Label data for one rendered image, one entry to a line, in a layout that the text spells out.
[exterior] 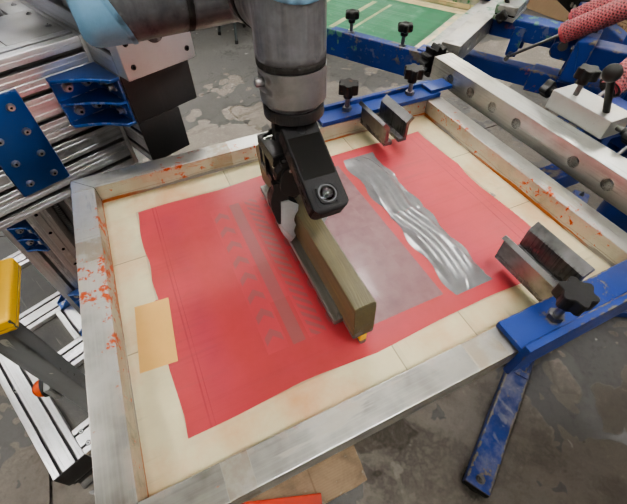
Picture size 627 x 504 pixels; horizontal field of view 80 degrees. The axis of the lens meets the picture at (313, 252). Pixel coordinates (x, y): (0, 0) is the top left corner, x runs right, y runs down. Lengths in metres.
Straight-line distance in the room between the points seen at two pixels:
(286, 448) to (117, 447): 0.18
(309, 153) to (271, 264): 0.22
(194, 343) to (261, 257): 0.17
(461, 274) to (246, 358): 0.34
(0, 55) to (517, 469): 1.70
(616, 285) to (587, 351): 1.28
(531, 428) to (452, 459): 0.32
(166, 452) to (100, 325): 0.18
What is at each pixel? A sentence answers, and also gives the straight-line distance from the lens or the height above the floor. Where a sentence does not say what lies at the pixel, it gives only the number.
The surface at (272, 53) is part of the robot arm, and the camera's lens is 0.41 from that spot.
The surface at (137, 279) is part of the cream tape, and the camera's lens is 0.63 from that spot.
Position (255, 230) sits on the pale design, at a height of 0.95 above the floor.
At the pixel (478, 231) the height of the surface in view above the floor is 0.95.
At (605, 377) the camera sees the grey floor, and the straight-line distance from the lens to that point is 1.90.
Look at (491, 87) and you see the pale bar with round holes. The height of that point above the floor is 1.04.
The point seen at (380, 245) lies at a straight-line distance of 0.63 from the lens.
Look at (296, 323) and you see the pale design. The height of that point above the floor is 0.95.
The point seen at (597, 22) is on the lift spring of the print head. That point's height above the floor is 1.09.
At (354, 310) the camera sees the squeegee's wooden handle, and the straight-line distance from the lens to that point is 0.43.
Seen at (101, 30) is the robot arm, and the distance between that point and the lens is 0.45.
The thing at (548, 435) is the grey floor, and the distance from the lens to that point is 1.68.
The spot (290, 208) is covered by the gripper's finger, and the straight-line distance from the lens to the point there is 0.51.
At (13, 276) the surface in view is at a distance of 0.75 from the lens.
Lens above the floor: 1.42
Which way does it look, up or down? 50 degrees down
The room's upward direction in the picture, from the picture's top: straight up
